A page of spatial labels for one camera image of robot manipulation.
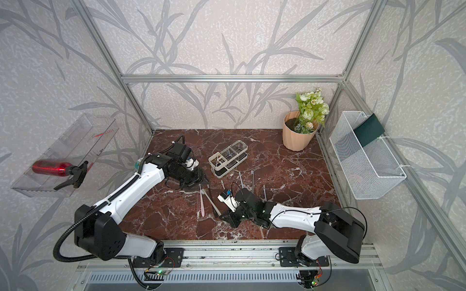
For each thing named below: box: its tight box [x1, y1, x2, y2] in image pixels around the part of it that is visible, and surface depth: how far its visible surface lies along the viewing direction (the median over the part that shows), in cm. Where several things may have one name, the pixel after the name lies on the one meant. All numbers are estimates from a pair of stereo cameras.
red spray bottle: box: [32, 160, 89, 190], surface depth 56 cm
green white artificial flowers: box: [294, 87, 330, 134], surface depth 95 cm
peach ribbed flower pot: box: [282, 110, 320, 152], surface depth 104 cm
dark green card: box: [353, 112, 386, 148], surface depth 73 cm
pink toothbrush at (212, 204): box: [200, 188, 222, 217], surface depth 78 cm
